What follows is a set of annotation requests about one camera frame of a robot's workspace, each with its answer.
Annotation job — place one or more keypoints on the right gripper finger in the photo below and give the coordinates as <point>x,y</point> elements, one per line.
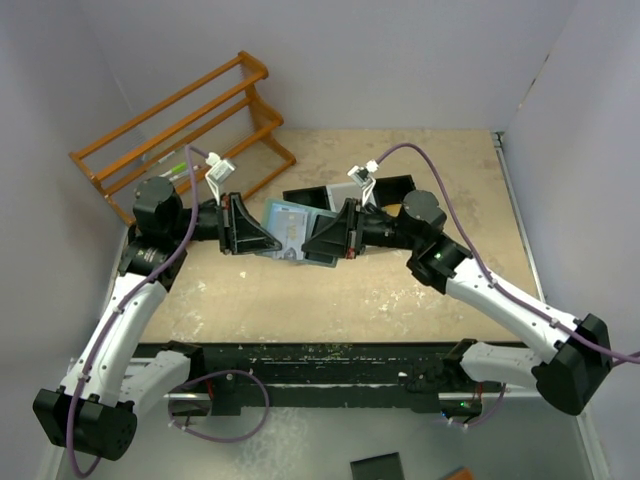
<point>332,244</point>
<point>332,229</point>

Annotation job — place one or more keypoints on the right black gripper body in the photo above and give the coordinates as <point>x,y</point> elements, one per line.
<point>355,236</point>

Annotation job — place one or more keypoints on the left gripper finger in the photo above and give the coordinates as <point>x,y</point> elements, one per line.
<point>245,226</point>
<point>255,243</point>

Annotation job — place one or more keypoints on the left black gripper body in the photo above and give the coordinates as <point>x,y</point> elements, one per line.
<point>224,227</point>

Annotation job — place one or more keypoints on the black card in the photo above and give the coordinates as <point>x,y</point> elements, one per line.
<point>319,260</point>

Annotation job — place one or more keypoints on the silver VIP card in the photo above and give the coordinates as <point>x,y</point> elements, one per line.
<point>289,225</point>

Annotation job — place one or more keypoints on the mint green card holder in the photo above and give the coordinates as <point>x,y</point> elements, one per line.
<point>268,207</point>

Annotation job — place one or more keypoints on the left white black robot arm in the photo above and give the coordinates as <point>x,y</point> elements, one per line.
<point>97,406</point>

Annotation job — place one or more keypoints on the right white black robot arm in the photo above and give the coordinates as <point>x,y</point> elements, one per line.
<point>562,357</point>

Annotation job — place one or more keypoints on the gold credit card in bin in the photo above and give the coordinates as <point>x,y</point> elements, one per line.
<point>393,209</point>

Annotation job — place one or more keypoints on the black bin with gold card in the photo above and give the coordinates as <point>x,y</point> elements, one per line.
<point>392,190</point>

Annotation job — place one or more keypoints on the pens on rack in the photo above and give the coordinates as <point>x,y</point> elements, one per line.
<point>175,173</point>

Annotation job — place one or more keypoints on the orange wooden rack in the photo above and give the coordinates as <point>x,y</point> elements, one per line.
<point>243,94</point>

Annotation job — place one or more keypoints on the black square plate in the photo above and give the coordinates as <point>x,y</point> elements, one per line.
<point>381,467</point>

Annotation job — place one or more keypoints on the orange brown object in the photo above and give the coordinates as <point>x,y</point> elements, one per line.
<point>462,473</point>

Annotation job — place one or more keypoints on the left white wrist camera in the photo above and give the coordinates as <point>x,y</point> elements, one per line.
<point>219,170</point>

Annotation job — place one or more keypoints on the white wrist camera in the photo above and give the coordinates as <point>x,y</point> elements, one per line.
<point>363,177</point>
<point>219,170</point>

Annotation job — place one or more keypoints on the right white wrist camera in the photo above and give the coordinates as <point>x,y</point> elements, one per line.
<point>363,177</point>

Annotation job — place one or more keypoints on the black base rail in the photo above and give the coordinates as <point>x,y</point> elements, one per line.
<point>421,377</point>

